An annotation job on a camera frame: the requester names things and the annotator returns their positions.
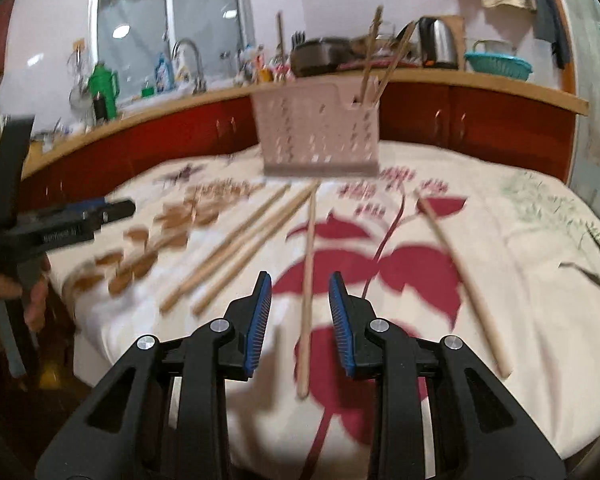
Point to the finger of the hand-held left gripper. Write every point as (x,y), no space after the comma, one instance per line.
(70,227)

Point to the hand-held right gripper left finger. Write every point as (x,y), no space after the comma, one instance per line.
(260,320)

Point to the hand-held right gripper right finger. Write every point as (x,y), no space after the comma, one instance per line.
(340,320)

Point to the wooden chopstick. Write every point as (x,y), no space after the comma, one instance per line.
(462,280)
(225,247)
(371,55)
(394,62)
(255,250)
(307,300)
(280,45)

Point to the pink perforated utensil holder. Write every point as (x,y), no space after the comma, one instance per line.
(305,130)

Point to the person's left hand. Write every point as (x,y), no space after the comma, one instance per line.
(37,300)

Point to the metal mesh strainer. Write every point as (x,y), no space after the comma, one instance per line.
(80,90)

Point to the green thermos flask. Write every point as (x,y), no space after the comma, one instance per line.
(102,85)

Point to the floral tablecloth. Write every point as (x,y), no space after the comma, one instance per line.
(505,260)

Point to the blue dish soap bottle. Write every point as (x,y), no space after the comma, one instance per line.
(164,75)

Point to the aluminium sliding window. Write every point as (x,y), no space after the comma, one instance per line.
(140,35)

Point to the tall steel faucet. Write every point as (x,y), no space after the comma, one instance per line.
(197,60)

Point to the red kitchen cabinets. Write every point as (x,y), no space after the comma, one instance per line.
(480,120)

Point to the orange oil bottle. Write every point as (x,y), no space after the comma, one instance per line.
(265,75)

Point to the pink snack bag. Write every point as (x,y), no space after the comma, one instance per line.
(281,71)

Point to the beige kitchen countertop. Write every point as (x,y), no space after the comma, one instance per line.
(505,91)

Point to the steel electric kettle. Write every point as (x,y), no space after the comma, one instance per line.
(437,42)

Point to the teal plastic basket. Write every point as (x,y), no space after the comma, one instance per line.
(500,66)

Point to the wooden cutting board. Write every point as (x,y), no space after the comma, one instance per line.
(461,35)

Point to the grey hanging cloth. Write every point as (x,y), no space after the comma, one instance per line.
(547,15)

